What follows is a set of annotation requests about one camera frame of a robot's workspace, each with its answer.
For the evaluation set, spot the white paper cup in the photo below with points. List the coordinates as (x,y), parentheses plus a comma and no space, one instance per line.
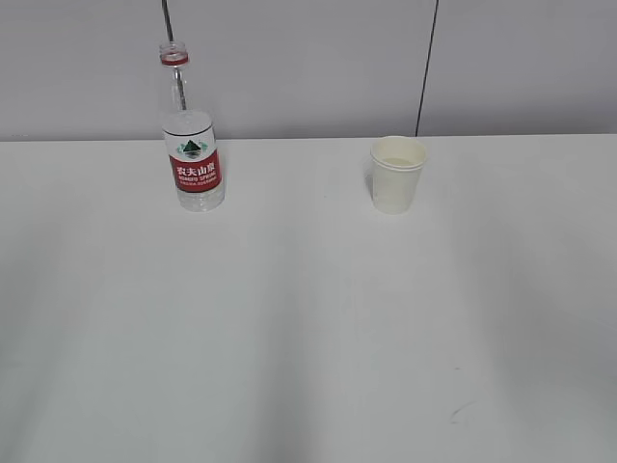
(397,163)

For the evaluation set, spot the clear red-label water bottle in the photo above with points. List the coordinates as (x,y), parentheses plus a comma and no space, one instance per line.
(189,135)

